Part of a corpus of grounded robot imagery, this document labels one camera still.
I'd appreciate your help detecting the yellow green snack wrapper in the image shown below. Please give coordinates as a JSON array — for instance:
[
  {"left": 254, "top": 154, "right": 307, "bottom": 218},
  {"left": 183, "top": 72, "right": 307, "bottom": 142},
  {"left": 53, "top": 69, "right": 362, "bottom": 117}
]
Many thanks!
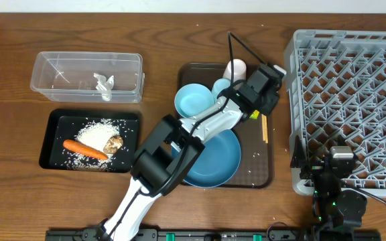
[{"left": 249, "top": 110, "right": 260, "bottom": 119}]

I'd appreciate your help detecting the light blue plastic bowl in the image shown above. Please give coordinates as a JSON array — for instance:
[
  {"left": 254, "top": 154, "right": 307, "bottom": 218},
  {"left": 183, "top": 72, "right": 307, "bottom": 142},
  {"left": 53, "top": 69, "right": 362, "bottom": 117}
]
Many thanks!
[{"left": 174, "top": 84, "right": 214, "bottom": 117}]

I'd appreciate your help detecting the brown food scrap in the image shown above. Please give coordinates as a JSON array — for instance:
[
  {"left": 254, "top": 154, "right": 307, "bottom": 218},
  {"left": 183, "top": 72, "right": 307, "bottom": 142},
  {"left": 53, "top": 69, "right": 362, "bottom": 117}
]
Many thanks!
[{"left": 103, "top": 135, "right": 124, "bottom": 155}]

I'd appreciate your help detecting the white napkin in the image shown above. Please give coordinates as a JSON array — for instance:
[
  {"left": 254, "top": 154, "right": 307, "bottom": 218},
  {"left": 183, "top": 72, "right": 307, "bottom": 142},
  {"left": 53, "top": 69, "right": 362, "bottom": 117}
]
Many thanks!
[{"left": 93, "top": 73, "right": 115, "bottom": 102}]

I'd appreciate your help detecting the white rice pile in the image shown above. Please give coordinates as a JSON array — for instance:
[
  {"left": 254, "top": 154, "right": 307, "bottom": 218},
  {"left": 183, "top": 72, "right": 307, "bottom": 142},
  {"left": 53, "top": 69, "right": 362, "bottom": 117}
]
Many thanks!
[{"left": 62, "top": 118, "right": 133, "bottom": 171}]

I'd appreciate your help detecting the orange carrot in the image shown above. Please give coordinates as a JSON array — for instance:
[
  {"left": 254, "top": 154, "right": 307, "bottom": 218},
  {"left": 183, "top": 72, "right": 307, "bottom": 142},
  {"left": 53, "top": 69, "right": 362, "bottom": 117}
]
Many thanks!
[{"left": 63, "top": 139, "right": 108, "bottom": 160}]

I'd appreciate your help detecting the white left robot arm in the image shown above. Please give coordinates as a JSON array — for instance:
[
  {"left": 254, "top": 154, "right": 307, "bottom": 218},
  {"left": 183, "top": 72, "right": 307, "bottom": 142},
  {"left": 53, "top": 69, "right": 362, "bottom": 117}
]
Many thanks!
[{"left": 96, "top": 84, "right": 279, "bottom": 240}]

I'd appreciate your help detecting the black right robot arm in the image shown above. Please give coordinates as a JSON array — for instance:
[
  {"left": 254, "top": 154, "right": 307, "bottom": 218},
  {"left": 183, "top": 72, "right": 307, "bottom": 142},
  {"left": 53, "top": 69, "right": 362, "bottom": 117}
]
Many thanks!
[{"left": 290, "top": 137, "right": 367, "bottom": 240}]

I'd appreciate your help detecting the grey dishwasher rack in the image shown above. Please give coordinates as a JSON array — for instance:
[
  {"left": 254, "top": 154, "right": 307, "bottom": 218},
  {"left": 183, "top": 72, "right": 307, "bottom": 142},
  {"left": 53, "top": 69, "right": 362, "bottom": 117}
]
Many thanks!
[{"left": 284, "top": 29, "right": 386, "bottom": 198}]

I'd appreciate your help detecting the black food waste tray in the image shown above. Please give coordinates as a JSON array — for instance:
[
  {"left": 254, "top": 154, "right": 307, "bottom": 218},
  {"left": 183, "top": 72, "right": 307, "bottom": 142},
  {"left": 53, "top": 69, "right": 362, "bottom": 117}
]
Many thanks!
[{"left": 39, "top": 108, "right": 141, "bottom": 173}]

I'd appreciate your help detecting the pink plastic cup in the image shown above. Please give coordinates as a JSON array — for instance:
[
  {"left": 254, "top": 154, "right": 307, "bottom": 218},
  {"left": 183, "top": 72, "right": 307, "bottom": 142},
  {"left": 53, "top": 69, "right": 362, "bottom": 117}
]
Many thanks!
[{"left": 222, "top": 59, "right": 247, "bottom": 82}]

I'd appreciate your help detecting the light blue plastic cup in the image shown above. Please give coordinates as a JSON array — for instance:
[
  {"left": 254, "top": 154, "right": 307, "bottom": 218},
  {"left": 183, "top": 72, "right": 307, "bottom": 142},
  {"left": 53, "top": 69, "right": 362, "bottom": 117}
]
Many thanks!
[{"left": 211, "top": 78, "right": 231, "bottom": 101}]

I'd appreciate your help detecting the dark brown serving tray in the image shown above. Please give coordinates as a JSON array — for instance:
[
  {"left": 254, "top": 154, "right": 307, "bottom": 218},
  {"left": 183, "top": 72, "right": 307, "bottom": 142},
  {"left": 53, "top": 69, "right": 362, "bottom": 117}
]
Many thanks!
[{"left": 175, "top": 62, "right": 275, "bottom": 189}]

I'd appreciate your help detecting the dark blue plate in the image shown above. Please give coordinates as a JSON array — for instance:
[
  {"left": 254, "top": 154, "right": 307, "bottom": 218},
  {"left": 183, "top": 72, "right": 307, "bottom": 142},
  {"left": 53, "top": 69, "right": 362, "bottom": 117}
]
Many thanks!
[{"left": 184, "top": 130, "right": 241, "bottom": 188}]

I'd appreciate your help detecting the clear plastic bin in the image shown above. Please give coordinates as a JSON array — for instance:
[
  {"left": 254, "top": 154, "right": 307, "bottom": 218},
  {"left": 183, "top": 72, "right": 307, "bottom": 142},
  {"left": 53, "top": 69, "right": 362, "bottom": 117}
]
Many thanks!
[{"left": 30, "top": 52, "right": 145, "bottom": 103}]

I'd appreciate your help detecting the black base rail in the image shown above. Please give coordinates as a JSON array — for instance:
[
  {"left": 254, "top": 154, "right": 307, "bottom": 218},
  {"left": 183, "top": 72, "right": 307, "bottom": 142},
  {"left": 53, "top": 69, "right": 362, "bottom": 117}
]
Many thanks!
[{"left": 45, "top": 228, "right": 310, "bottom": 241}]

